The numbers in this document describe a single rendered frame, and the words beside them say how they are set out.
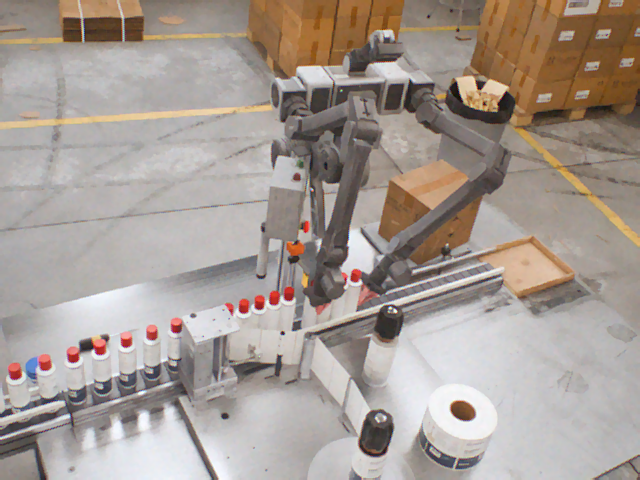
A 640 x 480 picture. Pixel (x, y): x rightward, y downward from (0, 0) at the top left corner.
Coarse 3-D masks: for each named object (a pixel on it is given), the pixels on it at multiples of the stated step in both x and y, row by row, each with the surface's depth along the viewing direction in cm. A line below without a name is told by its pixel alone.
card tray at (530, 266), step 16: (512, 240) 308; (528, 240) 314; (480, 256) 303; (496, 256) 304; (512, 256) 305; (528, 256) 307; (544, 256) 308; (512, 272) 297; (528, 272) 298; (544, 272) 300; (560, 272) 301; (512, 288) 289; (528, 288) 285; (544, 288) 291
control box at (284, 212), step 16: (288, 160) 222; (272, 176) 214; (288, 176) 215; (304, 176) 216; (272, 192) 211; (288, 192) 211; (272, 208) 215; (288, 208) 214; (272, 224) 218; (288, 224) 218; (288, 240) 221
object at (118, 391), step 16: (464, 272) 286; (480, 272) 287; (416, 288) 275; (432, 288) 276; (464, 288) 279; (368, 304) 264; (352, 320) 257; (112, 384) 222; (144, 384) 224; (96, 400) 217
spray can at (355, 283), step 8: (352, 272) 245; (360, 272) 246; (352, 280) 247; (360, 280) 249; (352, 288) 247; (360, 288) 249; (352, 296) 249; (352, 304) 252; (344, 312) 255; (352, 312) 254
